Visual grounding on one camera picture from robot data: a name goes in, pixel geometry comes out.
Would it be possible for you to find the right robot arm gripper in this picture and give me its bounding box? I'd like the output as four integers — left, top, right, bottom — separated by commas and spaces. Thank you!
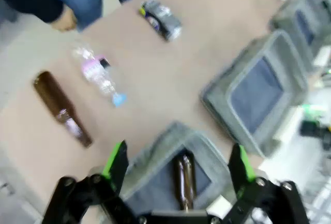
299, 103, 331, 152

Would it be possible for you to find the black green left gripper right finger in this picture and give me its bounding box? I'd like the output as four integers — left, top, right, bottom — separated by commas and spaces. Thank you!
222, 143, 311, 224

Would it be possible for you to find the person's hand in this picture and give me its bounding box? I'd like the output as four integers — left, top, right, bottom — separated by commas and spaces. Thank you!
50, 8, 78, 32

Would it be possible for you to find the grey fabric basket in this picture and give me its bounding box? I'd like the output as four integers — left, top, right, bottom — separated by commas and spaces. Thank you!
200, 30, 310, 157
119, 122, 236, 212
269, 0, 331, 72

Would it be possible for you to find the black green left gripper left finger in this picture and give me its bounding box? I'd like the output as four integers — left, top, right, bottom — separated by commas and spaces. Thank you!
41, 139, 138, 224

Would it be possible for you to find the dark crushed drink can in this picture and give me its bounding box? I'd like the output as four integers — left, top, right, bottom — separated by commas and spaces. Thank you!
138, 0, 183, 41

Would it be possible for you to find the brown glass bottle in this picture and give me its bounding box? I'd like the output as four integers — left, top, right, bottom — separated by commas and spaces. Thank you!
172, 154, 198, 211
33, 71, 93, 148

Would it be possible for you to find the clear plastic bottle pink label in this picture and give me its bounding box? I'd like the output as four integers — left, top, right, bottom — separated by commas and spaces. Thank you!
72, 44, 128, 108

